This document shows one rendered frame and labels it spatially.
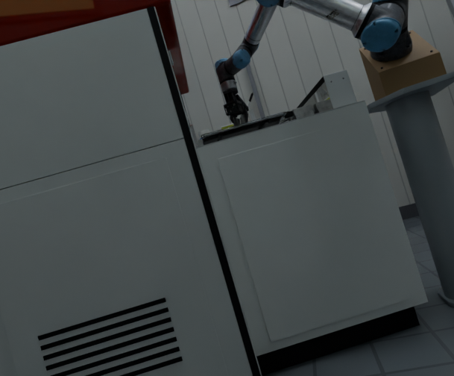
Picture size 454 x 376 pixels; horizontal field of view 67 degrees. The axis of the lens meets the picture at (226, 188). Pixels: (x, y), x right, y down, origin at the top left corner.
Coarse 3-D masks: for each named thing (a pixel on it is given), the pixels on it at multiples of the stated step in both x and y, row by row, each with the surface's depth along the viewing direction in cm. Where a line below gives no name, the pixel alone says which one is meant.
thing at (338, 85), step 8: (336, 72) 130; (344, 72) 130; (328, 80) 129; (336, 80) 130; (344, 80) 130; (328, 88) 129; (336, 88) 129; (344, 88) 130; (352, 88) 130; (336, 96) 129; (344, 96) 129; (352, 96) 129; (336, 104) 129; (344, 104) 129
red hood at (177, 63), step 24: (0, 0) 100; (24, 0) 100; (48, 0) 101; (72, 0) 101; (96, 0) 101; (120, 0) 102; (144, 0) 102; (168, 0) 102; (0, 24) 100; (24, 24) 100; (48, 24) 100; (72, 24) 101; (168, 24) 114; (168, 48) 130
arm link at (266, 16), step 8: (256, 8) 146; (264, 8) 143; (272, 8) 143; (256, 16) 148; (264, 16) 146; (256, 24) 150; (264, 24) 149; (248, 32) 155; (256, 32) 153; (264, 32) 156; (248, 40) 158; (256, 40) 157; (248, 48) 159; (256, 48) 166
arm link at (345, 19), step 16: (256, 0) 126; (272, 0) 122; (288, 0) 122; (304, 0) 120; (320, 0) 118; (336, 0) 118; (320, 16) 123; (336, 16) 119; (352, 16) 118; (368, 16) 115; (384, 16) 114; (400, 16) 116; (352, 32) 123; (368, 32) 116; (384, 32) 114; (400, 32) 117; (368, 48) 120; (384, 48) 119
